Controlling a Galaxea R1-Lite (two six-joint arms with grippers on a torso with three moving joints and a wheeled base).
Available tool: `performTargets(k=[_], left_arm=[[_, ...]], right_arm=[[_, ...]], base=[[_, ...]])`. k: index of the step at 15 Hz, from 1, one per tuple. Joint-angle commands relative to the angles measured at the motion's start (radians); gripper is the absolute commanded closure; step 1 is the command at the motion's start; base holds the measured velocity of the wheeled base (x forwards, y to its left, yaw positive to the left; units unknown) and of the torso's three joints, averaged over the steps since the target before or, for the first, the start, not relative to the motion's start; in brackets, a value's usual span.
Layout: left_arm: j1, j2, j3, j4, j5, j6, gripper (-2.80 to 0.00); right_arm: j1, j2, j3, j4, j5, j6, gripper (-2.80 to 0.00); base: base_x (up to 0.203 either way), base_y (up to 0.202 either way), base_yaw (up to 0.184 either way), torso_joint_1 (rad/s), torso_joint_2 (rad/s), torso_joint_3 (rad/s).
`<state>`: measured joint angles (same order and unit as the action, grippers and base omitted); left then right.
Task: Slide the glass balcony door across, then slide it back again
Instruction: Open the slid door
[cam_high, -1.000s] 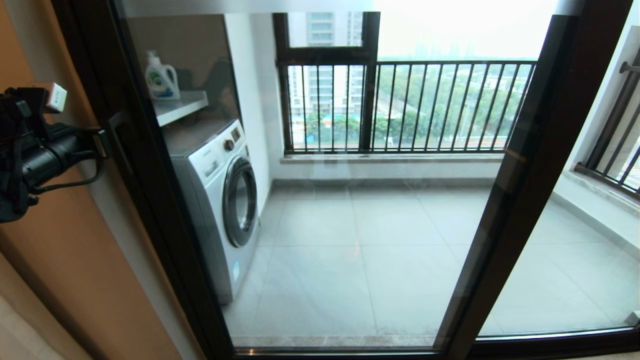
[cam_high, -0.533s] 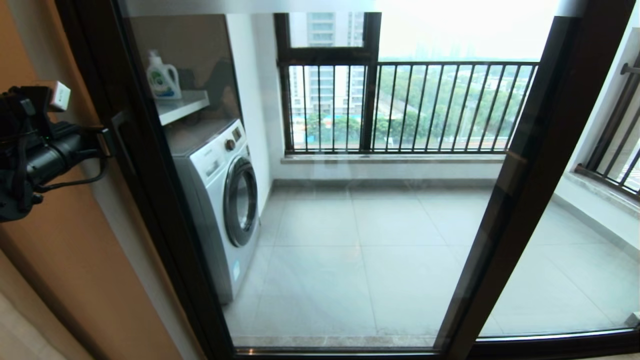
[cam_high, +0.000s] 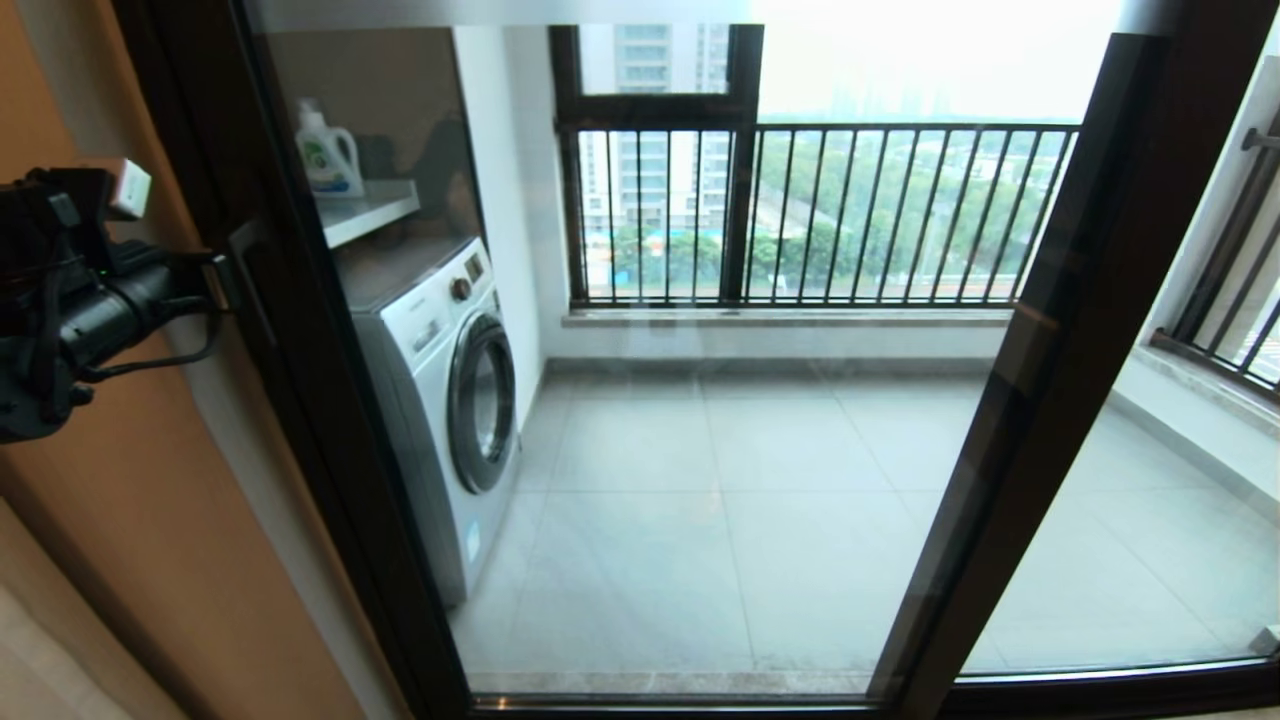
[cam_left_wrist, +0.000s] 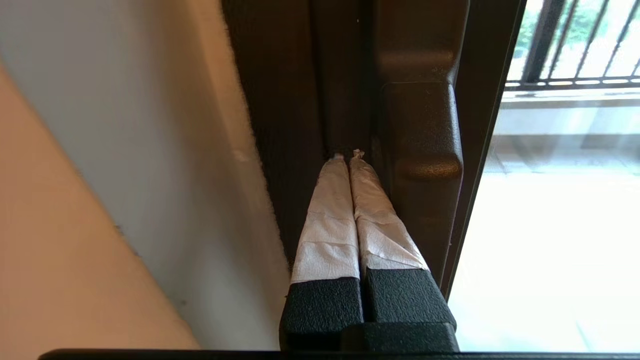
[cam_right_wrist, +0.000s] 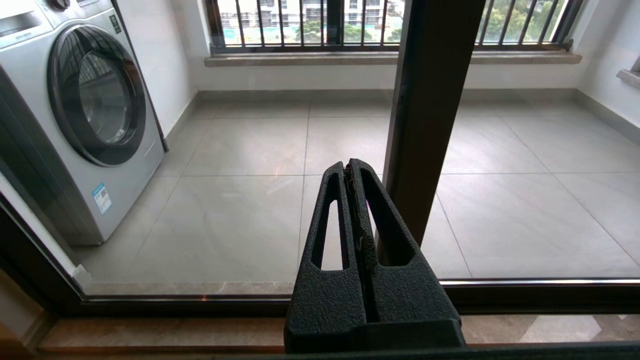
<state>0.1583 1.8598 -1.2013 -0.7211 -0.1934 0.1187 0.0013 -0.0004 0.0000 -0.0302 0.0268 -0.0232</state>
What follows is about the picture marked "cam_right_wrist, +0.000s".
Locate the black balcony railing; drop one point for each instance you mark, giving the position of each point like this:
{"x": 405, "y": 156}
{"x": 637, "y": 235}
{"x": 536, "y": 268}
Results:
{"x": 280, "y": 48}

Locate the dark-framed sliding glass door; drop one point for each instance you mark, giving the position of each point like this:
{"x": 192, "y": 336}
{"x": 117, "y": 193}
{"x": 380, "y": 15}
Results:
{"x": 200, "y": 305}

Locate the stone side window sill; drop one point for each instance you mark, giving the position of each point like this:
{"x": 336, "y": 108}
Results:
{"x": 629, "y": 79}

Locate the round dark washer door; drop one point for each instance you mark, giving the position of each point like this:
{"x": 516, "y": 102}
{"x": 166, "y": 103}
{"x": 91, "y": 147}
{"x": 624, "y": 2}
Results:
{"x": 96, "y": 100}

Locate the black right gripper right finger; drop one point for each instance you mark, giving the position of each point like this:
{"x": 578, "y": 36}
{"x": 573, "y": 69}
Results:
{"x": 410, "y": 300}

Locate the dark window frame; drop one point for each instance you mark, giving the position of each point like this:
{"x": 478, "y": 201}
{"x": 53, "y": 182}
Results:
{"x": 333, "y": 20}

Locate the silver front-load washing machine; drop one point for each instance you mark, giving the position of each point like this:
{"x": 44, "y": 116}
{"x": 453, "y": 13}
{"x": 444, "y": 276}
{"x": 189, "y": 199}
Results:
{"x": 126, "y": 200}

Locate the dark-framed fixed glass door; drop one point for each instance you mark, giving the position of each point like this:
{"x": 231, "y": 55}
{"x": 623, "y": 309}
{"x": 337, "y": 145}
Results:
{"x": 550, "y": 295}

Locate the dark washer control knob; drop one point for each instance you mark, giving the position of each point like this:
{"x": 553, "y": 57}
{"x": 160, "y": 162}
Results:
{"x": 59, "y": 4}

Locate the dark framed sliding glass door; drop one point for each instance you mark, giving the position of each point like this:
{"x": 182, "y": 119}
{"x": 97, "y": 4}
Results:
{"x": 20, "y": 265}

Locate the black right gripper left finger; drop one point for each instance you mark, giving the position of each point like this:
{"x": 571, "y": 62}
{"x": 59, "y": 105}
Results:
{"x": 325, "y": 300}

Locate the blue white label sticker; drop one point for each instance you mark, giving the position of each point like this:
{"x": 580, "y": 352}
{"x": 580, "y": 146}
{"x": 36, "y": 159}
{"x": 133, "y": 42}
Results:
{"x": 102, "y": 199}

